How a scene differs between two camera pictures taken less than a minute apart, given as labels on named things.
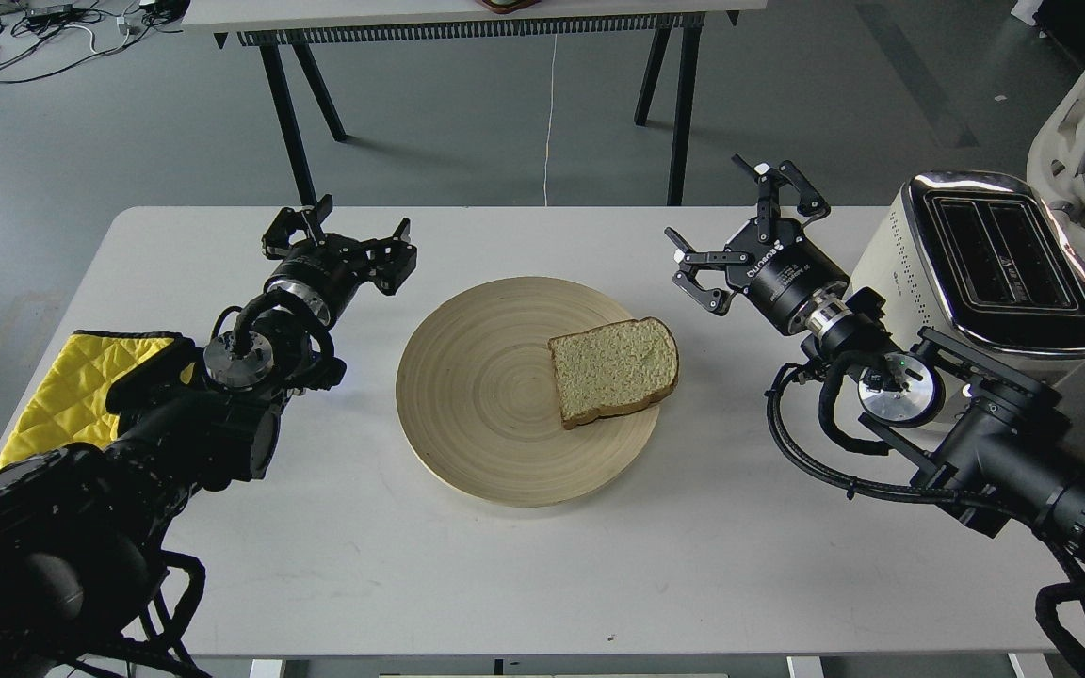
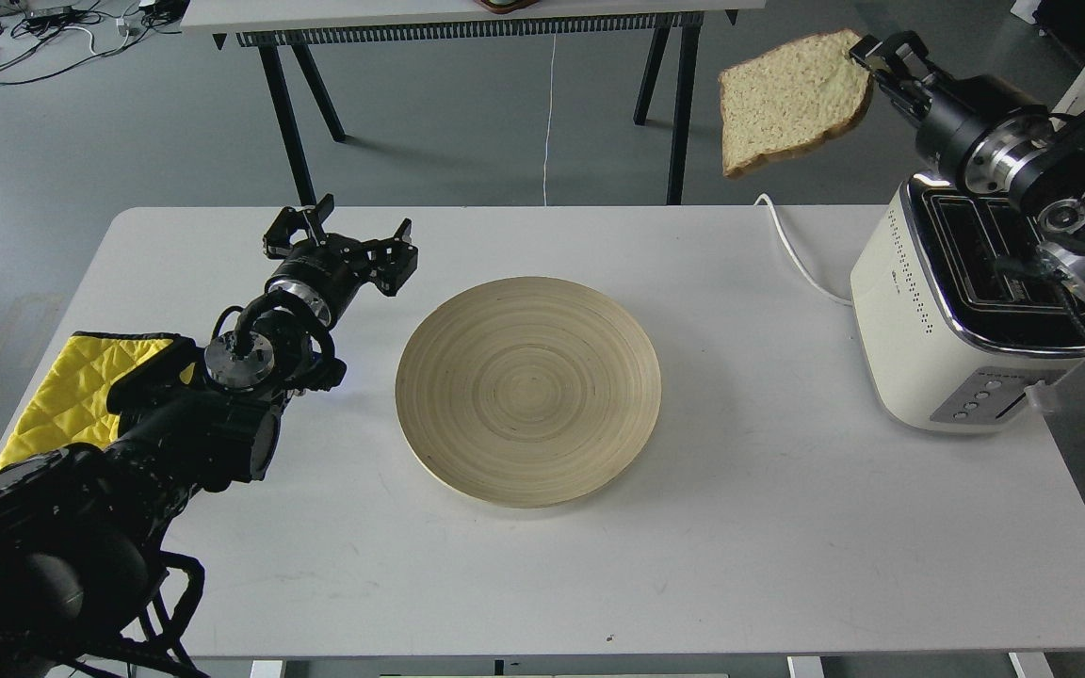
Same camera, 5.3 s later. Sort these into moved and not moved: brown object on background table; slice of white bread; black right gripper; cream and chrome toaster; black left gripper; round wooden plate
Moved: slice of white bread; black right gripper
Not moved: cream and chrome toaster; brown object on background table; black left gripper; round wooden plate
